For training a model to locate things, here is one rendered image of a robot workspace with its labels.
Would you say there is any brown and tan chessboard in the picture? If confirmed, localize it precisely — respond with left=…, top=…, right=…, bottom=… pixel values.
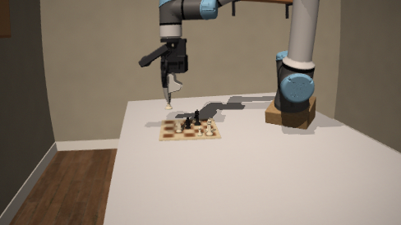
left=159, top=118, right=221, bottom=141

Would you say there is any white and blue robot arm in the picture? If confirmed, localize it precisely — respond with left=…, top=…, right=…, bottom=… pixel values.
left=139, top=0, right=320, bottom=113

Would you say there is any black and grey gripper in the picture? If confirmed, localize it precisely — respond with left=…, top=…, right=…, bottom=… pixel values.
left=160, top=38, right=188, bottom=103

